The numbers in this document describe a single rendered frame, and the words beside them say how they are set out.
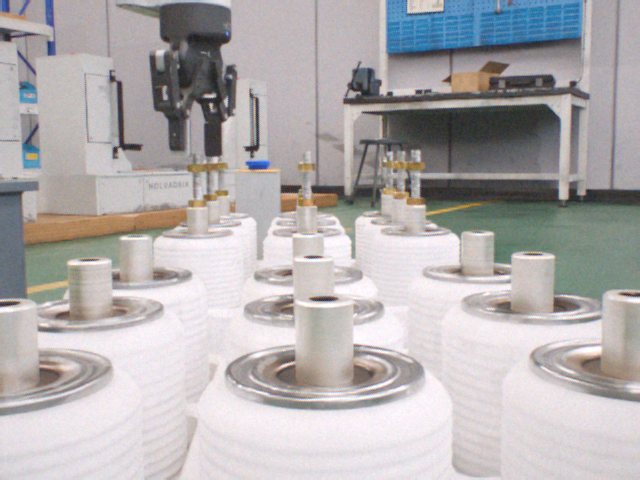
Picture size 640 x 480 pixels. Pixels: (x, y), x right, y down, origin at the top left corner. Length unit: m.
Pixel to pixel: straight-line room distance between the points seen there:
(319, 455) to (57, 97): 3.46
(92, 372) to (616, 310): 0.20
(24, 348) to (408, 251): 0.54
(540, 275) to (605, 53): 5.40
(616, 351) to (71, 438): 0.20
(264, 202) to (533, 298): 0.81
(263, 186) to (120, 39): 6.81
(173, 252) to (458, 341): 0.44
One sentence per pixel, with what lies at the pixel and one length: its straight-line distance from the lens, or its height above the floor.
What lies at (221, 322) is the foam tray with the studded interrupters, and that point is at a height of 0.17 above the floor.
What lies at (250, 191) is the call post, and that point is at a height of 0.28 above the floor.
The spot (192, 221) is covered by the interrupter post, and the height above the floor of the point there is 0.27.
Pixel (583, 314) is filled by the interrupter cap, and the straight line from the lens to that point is 0.40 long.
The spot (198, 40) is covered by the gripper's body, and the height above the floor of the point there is 0.45.
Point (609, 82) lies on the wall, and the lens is 5.76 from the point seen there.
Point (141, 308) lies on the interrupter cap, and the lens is 0.41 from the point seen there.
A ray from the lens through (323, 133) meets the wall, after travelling 6.49.
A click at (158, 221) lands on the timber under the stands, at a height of 0.03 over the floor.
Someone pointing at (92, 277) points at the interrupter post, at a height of 0.27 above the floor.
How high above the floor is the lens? 0.33
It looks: 6 degrees down
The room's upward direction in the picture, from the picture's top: straight up
